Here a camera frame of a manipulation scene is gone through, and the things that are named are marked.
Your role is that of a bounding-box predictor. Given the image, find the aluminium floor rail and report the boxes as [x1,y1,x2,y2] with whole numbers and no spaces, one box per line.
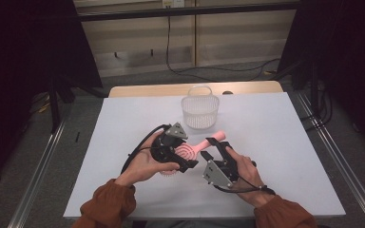
[296,91,365,228]
[8,113,69,228]

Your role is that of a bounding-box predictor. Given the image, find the bundle of black cables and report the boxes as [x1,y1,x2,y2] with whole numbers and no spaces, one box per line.
[300,88,334,131]

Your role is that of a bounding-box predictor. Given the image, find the right hand-held gripper cable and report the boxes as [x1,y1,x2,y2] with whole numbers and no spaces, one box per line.
[213,174,277,196]

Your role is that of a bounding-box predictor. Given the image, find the white wall outlet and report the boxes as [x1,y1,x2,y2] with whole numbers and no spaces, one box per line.
[162,0,185,9]

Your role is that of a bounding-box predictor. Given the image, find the person's right hand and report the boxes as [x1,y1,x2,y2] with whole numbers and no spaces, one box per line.
[225,145,275,208]

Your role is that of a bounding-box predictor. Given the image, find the person's left hand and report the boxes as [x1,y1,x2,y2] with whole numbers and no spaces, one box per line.
[115,131,181,188]

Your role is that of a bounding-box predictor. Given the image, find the black floor cable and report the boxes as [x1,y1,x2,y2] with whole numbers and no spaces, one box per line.
[165,15,281,83]

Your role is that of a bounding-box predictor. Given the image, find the black horizontal bar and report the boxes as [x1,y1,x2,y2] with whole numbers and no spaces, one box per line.
[75,2,300,23]

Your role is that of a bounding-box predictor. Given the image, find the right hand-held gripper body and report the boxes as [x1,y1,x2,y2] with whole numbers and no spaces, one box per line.
[202,151,240,188]

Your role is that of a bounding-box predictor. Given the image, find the black curtain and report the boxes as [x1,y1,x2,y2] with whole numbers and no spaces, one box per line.
[0,0,104,188]
[279,0,365,156]

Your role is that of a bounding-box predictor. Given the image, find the wooden table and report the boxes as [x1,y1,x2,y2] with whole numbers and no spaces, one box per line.
[108,80,284,99]

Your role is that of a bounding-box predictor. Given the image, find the pink hairbrush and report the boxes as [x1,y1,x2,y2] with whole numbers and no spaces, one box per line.
[160,130,227,177]

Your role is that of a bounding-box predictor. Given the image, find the yellow floor item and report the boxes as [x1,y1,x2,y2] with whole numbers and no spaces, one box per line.
[37,102,51,114]

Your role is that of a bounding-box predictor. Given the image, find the white plastic basket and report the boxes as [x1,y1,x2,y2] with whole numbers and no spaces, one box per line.
[181,85,221,130]

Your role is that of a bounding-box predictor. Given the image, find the black metal stand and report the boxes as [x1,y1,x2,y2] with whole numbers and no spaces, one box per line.
[308,60,321,118]
[48,75,75,134]

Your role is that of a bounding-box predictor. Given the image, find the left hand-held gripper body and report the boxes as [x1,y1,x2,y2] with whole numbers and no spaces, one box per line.
[150,122,188,165]

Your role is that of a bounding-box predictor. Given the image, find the white table sheet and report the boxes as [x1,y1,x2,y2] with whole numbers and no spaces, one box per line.
[63,92,346,219]

